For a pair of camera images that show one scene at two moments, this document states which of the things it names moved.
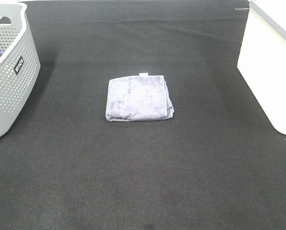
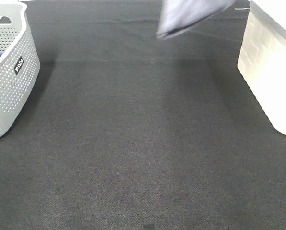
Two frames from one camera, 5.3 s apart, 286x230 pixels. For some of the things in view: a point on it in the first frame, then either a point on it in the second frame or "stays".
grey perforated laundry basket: (14, 63) stays
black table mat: (219, 164) stays
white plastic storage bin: (267, 59) stays
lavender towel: (141, 97) -> (177, 15)
